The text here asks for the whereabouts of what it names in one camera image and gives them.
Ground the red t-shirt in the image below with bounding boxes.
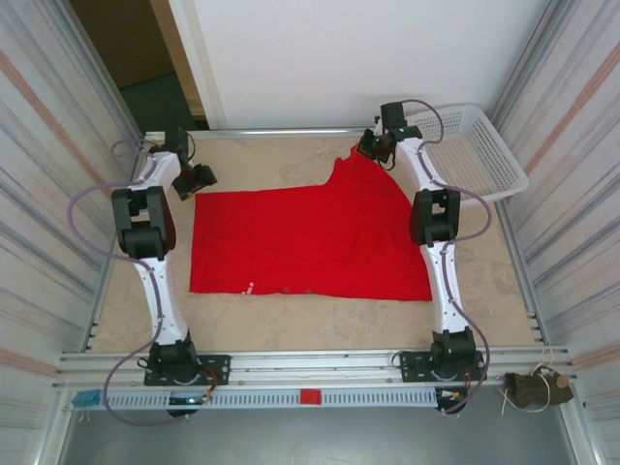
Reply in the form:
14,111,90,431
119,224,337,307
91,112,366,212
187,144,434,304

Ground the white plastic mesh basket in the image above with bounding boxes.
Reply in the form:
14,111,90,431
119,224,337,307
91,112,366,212
406,103,530,205

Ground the striped translucent side panel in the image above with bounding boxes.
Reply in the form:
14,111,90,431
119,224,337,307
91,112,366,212
0,0,146,465
488,0,620,465

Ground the small black controller board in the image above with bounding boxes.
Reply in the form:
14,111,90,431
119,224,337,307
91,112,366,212
167,392,212,407
435,387,470,406

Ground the small blue block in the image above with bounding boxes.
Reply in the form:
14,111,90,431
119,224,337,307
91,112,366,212
71,389,103,408

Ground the white door frame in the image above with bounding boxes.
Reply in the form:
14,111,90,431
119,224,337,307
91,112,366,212
148,0,229,131

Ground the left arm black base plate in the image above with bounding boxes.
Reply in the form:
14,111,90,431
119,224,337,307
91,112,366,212
143,354,232,388

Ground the aluminium mounting rail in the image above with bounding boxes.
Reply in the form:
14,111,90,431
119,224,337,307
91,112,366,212
56,346,573,389

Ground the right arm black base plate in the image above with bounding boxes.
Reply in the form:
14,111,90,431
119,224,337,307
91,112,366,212
391,351,486,384

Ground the white slotted cable duct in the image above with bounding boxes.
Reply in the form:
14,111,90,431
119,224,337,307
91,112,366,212
104,389,440,411

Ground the brown pouch with string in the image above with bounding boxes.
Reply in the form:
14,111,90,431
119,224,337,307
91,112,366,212
500,347,576,416

